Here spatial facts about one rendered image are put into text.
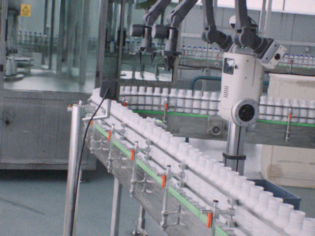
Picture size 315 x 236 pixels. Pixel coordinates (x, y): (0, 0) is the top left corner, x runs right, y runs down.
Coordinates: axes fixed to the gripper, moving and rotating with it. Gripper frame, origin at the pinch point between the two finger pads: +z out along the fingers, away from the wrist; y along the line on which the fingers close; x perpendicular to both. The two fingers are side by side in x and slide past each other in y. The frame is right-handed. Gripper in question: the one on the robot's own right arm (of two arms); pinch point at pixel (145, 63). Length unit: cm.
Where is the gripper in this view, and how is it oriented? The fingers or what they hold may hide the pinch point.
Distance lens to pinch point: 358.5
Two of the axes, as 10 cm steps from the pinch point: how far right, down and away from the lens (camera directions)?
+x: 2.9, 1.6, -9.4
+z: -0.8, 9.9, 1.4
